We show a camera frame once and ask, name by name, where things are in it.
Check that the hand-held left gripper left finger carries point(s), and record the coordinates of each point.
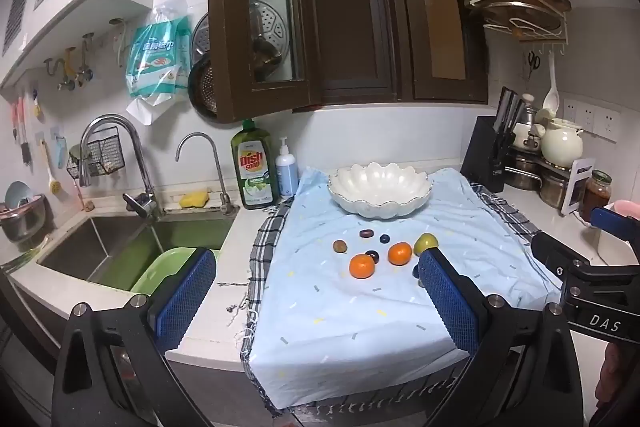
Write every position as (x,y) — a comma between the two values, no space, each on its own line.
(187,302)

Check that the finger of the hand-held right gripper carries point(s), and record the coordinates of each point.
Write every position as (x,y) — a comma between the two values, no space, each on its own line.
(612,221)
(555,254)

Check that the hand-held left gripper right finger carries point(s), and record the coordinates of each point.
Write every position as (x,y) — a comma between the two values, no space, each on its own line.
(447,302)

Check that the orange mandarin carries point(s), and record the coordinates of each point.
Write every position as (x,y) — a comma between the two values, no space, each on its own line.
(361,266)
(399,254)

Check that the dark red plum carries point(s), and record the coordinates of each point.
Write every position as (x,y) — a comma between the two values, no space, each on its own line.
(367,234)

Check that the white scalloped bowl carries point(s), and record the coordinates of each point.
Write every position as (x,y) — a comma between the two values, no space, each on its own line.
(380,191)

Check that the person's right hand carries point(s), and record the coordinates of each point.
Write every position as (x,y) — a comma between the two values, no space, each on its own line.
(614,367)

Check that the pink container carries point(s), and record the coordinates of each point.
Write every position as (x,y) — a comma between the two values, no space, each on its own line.
(627,208)

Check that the glass jar green lid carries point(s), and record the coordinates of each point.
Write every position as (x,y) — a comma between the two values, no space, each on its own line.
(596,197)

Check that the green plastic basin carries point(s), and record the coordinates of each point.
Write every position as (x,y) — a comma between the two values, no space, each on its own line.
(160,269)

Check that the white black card package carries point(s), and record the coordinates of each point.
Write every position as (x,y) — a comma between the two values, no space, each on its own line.
(574,192)

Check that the green apple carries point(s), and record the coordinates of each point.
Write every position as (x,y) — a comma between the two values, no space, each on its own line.
(426,243)

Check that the steel saucepan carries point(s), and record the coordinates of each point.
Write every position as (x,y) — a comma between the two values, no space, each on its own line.
(522,178)

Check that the checked fringed cloth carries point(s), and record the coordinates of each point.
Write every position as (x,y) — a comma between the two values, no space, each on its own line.
(262,257)

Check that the cream teapot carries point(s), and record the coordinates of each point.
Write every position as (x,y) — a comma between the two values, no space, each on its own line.
(562,142)

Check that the light blue patterned cloth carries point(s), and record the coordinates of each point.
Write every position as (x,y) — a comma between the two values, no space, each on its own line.
(350,332)

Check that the yellow sponge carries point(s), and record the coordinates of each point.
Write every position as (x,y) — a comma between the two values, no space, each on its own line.
(195,199)

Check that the steel kitchen sink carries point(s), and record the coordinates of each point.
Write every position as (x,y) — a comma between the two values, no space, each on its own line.
(100,247)

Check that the slim chrome faucet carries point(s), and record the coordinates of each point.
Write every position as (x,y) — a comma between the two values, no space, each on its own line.
(220,187)

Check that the brown kiwi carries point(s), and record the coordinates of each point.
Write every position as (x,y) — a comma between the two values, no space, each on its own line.
(340,246)

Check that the black knife block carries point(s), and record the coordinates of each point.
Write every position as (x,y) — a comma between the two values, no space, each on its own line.
(482,157)

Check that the steel pot with knob lid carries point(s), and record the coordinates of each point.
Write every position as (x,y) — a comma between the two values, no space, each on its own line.
(526,132)

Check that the large chrome faucet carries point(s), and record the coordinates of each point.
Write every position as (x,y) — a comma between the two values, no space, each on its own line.
(142,177)

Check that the white rice spoon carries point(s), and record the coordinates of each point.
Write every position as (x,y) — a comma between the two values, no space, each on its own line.
(550,97)

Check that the green dish soap bottle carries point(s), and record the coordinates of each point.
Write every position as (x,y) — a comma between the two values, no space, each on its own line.
(255,167)

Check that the white blue pump bottle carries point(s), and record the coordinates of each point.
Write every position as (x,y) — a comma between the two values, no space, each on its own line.
(286,169)

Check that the black scissors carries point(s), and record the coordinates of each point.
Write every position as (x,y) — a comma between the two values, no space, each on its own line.
(533,63)

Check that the steel mixing bowl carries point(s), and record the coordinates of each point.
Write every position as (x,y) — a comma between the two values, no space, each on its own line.
(20,224)

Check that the white yellow dish brush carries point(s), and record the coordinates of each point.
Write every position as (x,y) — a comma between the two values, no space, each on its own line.
(51,172)

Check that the light blue plate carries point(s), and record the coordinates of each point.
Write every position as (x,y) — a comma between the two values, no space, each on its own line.
(17,193)

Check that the perforated black pan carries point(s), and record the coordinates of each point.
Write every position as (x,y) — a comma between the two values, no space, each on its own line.
(201,89)

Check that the pink hanging utensil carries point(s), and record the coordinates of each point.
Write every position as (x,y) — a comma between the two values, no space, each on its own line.
(22,132)

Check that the paper towel bag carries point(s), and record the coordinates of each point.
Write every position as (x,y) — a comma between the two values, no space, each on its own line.
(155,62)

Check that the brown window sash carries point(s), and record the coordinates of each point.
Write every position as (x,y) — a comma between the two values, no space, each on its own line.
(230,57)

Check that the steel steamer plate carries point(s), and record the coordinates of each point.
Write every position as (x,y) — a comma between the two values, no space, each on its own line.
(200,39)

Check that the white wall outlet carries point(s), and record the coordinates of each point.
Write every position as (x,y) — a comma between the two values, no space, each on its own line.
(592,117)

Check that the metal wall hook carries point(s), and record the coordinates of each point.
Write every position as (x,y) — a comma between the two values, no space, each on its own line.
(85,57)
(50,66)
(67,67)

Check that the brown window frame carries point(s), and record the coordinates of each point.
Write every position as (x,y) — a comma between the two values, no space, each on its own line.
(380,32)

